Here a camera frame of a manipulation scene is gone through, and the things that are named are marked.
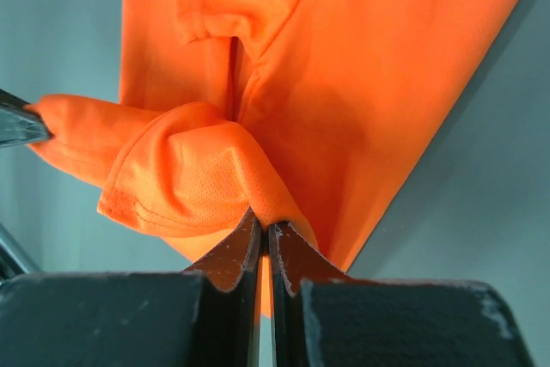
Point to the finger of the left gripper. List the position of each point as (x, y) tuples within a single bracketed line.
[(20, 126)]

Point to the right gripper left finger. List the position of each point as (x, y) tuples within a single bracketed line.
[(205, 315)]

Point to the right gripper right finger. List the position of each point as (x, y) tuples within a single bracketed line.
[(323, 317)]

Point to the orange t shirt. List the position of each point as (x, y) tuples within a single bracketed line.
[(308, 111)]

